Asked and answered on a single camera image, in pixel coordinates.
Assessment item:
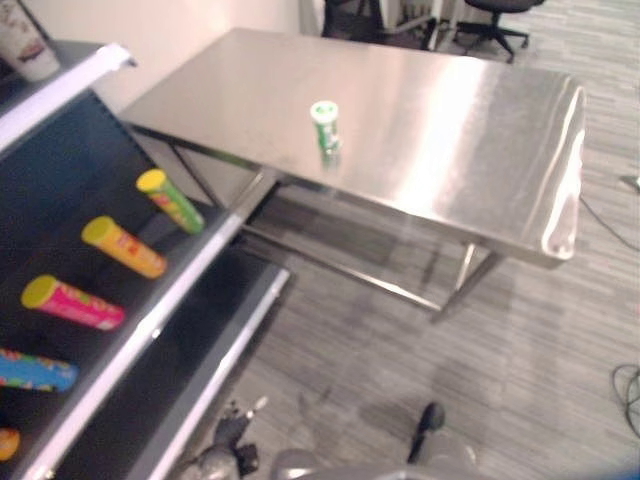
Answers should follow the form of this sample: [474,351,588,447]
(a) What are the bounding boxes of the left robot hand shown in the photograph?
[213,395,270,452]

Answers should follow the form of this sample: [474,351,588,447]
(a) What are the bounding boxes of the dark shelf unit white edges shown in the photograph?
[0,40,292,480]

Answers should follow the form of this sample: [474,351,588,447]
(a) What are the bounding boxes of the pink chip can yellow lid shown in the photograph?
[20,274,127,332]

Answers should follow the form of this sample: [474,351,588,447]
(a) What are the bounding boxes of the blue chip can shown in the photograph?
[0,348,80,393]

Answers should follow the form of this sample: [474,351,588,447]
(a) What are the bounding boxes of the orange chip can yellow lid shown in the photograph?
[81,215,168,280]

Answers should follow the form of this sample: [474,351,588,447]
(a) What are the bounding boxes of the orange round can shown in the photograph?
[0,426,22,462]

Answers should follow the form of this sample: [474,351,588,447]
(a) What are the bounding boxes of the green chip can yellow lid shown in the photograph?
[135,168,206,236]

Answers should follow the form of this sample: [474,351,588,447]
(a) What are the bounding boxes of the green white snack can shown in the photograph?
[309,100,344,167]

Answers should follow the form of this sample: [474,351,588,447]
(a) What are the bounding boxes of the stainless steel table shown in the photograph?
[121,27,587,324]

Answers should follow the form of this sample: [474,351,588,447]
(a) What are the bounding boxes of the white printed paper cup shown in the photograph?
[0,0,62,82]

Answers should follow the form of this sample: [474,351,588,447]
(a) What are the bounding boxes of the black office chair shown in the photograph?
[453,0,546,64]

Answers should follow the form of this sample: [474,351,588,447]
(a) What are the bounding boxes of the coiled black cable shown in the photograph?
[612,363,640,437]

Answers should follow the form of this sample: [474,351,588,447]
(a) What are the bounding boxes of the black cable on floor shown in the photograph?
[578,196,640,252]

